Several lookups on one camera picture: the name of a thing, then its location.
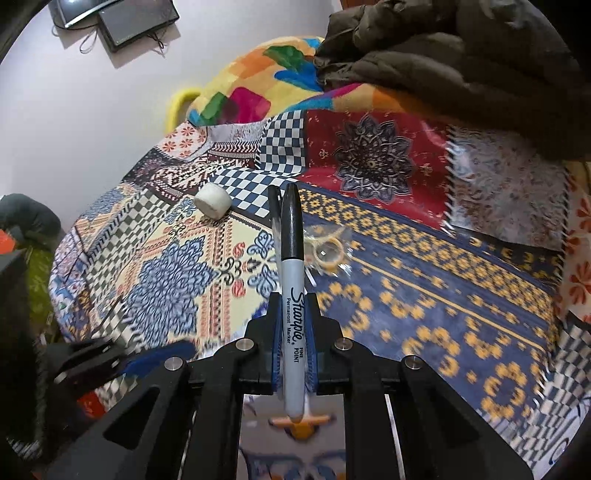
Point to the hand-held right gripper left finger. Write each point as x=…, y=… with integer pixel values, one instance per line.
x=276, y=355

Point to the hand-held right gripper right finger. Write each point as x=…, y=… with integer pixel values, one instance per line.
x=314, y=357

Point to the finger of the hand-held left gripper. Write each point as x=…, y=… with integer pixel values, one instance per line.
x=83, y=360
x=152, y=359

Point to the grey black-capped marker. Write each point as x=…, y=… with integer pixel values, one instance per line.
x=293, y=318

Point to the green patterned bag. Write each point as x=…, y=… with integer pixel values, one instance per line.
x=41, y=281

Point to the clear tape roll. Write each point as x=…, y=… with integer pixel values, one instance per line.
x=328, y=254

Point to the orange box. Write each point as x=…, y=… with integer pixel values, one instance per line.
x=7, y=242

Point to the dark grey cloth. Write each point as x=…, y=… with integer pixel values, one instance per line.
x=27, y=219

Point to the black pen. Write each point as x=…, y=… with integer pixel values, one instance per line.
x=274, y=217

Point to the patchwork bedspread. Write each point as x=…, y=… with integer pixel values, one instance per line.
x=415, y=258

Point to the white tape roll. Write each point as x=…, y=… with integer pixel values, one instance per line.
x=212, y=201

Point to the yellow curved tube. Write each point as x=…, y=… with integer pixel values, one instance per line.
x=182, y=108

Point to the colourful block-pattern blanket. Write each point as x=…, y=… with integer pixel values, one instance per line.
x=258, y=78

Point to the brown puffer jacket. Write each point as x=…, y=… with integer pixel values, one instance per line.
x=461, y=60

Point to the wall-mounted black television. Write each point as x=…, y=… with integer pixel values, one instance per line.
x=78, y=11

